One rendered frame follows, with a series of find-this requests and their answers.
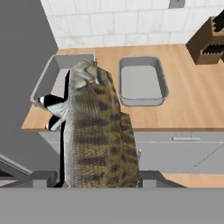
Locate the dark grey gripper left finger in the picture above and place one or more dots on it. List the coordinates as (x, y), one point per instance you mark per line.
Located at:
(40, 179)

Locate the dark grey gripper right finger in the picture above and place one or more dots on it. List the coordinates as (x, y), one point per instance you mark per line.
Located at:
(153, 179)

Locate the brown striped fish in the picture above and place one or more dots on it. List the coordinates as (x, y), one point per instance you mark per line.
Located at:
(99, 131)

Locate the grey tupperware container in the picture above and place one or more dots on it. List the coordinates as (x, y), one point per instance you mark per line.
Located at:
(142, 83)
(52, 75)

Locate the grey drawer front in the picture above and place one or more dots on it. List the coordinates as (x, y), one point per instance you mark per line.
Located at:
(172, 151)

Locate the grey fridge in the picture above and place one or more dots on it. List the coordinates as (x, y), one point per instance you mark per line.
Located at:
(23, 87)

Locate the wooden knife block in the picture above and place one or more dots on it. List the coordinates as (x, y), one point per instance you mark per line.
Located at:
(207, 43)

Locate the grey wall outlet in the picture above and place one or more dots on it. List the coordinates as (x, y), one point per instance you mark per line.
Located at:
(176, 3)

